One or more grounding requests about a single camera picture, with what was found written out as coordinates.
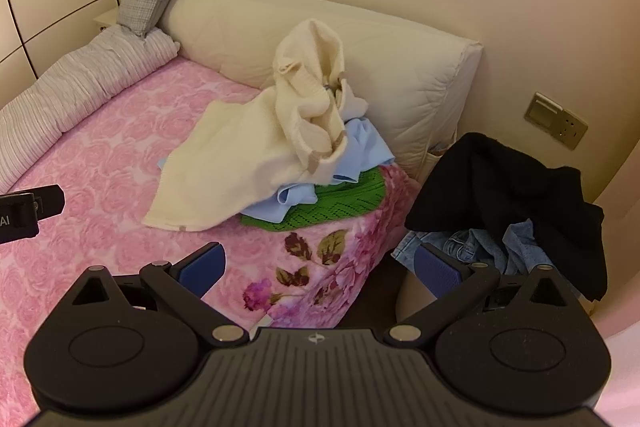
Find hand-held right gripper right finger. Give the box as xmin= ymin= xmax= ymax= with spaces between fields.
xmin=384 ymin=242 xmax=572 ymax=348

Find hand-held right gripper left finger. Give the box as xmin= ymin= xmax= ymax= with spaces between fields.
xmin=71 ymin=242 xmax=249 ymax=348

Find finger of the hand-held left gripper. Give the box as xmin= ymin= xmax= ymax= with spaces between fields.
xmin=30 ymin=185 xmax=66 ymax=220

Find cream knit sweater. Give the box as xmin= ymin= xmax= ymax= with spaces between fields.
xmin=141 ymin=19 xmax=371 ymax=233

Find blue denim jeans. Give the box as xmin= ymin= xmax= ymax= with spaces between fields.
xmin=391 ymin=218 xmax=568 ymax=288

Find black garment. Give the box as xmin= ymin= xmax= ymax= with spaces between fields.
xmin=404 ymin=132 xmax=608 ymax=303

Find pink floral blanket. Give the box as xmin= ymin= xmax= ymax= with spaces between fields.
xmin=0 ymin=54 xmax=426 ymax=388

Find green knit garment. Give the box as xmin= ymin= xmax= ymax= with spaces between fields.
xmin=241 ymin=164 xmax=387 ymax=233

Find grey striped duvet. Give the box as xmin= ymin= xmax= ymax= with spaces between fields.
xmin=0 ymin=26 xmax=181 ymax=195

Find light blue garment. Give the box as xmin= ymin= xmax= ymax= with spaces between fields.
xmin=157 ymin=117 xmax=396 ymax=224

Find cream headboard cushion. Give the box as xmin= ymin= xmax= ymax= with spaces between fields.
xmin=159 ymin=0 xmax=483 ymax=180

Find gold wall switch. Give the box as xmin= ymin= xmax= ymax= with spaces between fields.
xmin=524 ymin=92 xmax=565 ymax=128

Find gold wall socket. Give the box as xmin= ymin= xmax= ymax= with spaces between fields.
xmin=556 ymin=109 xmax=589 ymax=151

